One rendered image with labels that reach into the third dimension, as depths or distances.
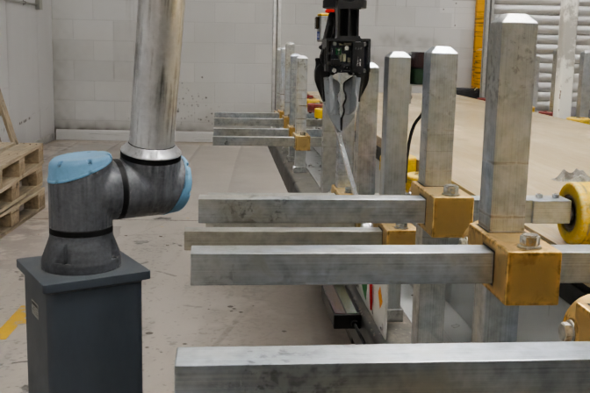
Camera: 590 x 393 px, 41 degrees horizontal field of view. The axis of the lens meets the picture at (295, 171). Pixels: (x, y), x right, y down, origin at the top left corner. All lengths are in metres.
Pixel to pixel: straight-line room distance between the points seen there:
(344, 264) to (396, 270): 0.05
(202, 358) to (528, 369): 0.20
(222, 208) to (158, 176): 1.01
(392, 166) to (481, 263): 0.54
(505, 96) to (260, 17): 8.39
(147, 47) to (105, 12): 7.40
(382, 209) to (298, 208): 0.10
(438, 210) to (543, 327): 0.35
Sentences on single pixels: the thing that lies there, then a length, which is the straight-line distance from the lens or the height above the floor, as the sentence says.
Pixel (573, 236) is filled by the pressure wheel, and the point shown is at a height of 0.92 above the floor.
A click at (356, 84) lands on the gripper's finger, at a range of 1.31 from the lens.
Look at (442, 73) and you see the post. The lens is 1.02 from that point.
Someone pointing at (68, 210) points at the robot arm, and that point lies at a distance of 1.93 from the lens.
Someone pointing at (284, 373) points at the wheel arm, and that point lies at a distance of 0.49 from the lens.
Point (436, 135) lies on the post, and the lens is 1.03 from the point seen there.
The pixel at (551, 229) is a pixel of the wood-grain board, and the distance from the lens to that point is 1.16.
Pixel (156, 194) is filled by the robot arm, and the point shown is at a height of 0.77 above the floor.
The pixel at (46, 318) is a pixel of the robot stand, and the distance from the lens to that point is 1.94.
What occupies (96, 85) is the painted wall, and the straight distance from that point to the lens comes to 9.34.
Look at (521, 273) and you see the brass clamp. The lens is 0.74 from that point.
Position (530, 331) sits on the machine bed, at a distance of 1.31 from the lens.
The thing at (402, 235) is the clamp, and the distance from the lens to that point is 1.23.
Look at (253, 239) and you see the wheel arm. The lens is 1.23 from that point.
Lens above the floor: 1.15
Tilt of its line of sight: 9 degrees down
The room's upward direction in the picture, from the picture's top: 1 degrees clockwise
